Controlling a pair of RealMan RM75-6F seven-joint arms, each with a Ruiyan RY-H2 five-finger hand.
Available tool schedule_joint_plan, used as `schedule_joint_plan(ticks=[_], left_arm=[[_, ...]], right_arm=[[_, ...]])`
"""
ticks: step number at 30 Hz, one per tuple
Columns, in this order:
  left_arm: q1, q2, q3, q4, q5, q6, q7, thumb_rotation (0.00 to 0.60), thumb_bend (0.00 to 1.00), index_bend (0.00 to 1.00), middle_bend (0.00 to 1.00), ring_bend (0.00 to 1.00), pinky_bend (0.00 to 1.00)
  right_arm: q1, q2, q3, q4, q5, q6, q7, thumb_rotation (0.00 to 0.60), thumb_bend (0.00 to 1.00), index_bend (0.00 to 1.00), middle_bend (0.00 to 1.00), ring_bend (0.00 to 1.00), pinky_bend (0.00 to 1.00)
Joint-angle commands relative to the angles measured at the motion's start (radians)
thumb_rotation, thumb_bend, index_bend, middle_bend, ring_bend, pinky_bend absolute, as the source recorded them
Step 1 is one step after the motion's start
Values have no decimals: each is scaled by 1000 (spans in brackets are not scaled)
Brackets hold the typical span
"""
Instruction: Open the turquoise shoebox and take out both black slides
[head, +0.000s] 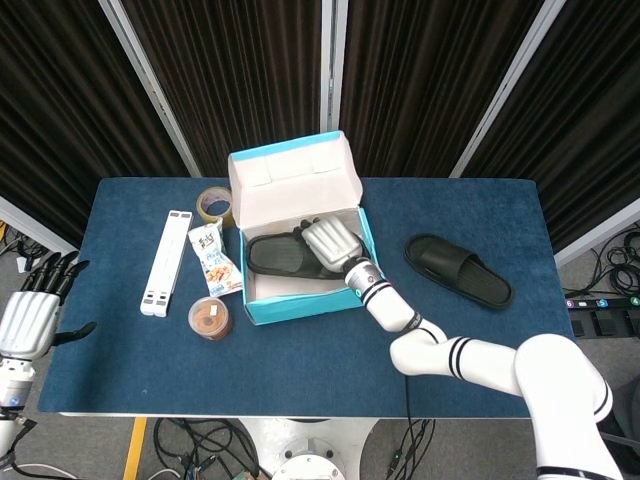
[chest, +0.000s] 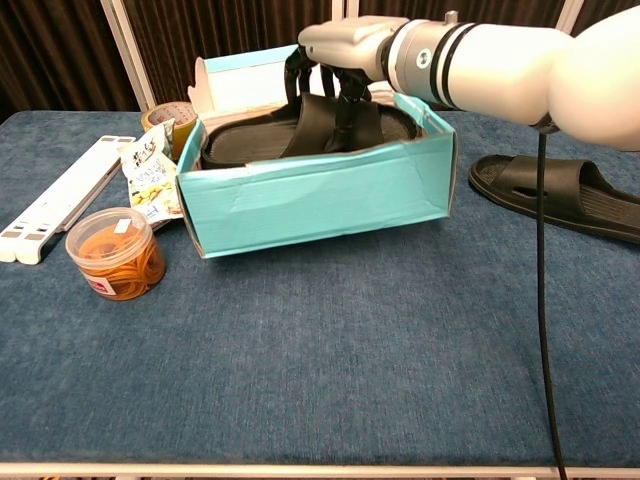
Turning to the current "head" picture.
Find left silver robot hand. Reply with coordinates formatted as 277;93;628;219
0;252;97;359

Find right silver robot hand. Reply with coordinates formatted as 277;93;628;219
292;215;367;274

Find black slipper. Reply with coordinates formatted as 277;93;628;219
246;232;351;281
403;233;515;311

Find light blue shoe box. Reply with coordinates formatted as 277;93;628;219
227;129;384;327

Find tan packing tape roll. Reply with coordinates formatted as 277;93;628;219
195;185;236;229

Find white peanut snack bag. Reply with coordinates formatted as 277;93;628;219
187;223;250;297

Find clear jar of rubber bands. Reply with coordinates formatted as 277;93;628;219
187;296;234;342

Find blue table mat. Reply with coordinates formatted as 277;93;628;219
38;177;576;419

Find white folding laptop stand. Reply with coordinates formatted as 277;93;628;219
139;209;194;318

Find yellow floor tape strip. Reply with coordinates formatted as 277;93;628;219
122;417;149;480

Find dark pleated curtain panel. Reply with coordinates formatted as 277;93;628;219
0;0;189;246
339;0;546;179
464;0;640;251
119;0;329;179

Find white partition frame rail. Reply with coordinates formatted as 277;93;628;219
553;199;640;269
0;194;80;261

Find black floor cable bundle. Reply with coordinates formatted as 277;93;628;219
152;418;262;480
564;233;640;297
383;418;437;480

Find white partition frame post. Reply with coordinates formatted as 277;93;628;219
449;0;584;179
97;0;201;177
319;0;350;135

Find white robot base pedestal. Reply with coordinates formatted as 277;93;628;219
233;417;382;480

